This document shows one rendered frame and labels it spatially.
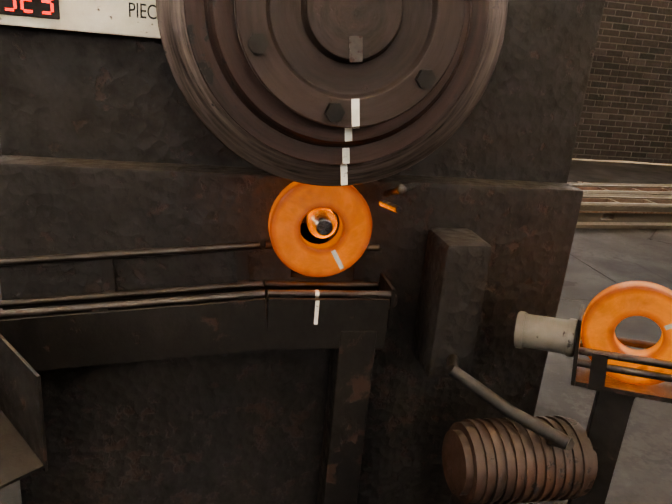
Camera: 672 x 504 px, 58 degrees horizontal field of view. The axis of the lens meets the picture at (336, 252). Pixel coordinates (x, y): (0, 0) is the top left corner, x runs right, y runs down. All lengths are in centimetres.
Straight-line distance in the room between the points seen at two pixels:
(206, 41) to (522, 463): 75
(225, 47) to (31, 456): 53
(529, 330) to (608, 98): 749
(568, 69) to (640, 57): 744
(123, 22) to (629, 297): 84
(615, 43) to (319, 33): 770
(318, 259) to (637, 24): 778
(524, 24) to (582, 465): 71
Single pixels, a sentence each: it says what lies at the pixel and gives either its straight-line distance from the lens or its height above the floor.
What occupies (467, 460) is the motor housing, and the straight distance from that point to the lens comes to 98.
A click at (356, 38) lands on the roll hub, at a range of 76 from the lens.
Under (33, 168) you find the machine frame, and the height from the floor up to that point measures 87.
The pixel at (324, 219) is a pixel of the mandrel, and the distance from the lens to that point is 87.
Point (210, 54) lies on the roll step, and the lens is 82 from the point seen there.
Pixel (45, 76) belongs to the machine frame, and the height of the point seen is 99.
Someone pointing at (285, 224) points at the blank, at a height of 82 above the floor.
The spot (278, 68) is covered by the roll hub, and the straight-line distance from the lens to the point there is 76.
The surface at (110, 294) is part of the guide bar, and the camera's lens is 99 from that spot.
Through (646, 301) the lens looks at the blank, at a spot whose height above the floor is 76.
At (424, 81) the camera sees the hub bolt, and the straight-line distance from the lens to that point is 79.
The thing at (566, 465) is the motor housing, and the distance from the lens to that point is 103.
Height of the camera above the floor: 107
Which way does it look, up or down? 19 degrees down
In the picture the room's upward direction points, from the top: 5 degrees clockwise
